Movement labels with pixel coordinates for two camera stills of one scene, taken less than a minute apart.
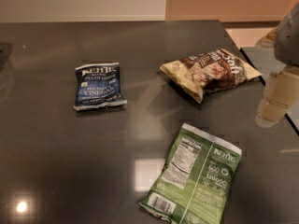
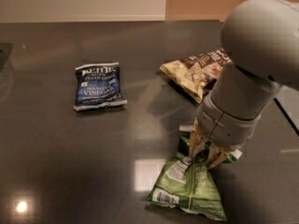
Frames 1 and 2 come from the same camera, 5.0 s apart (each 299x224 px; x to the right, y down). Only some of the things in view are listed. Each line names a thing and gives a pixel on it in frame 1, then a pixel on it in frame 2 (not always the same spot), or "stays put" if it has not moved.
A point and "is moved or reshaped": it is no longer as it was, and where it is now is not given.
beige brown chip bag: (203, 73) stays put
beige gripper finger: (281, 93) to (224, 129)
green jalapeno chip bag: (193, 184) is moved or reshaped
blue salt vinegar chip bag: (98, 86) stays put
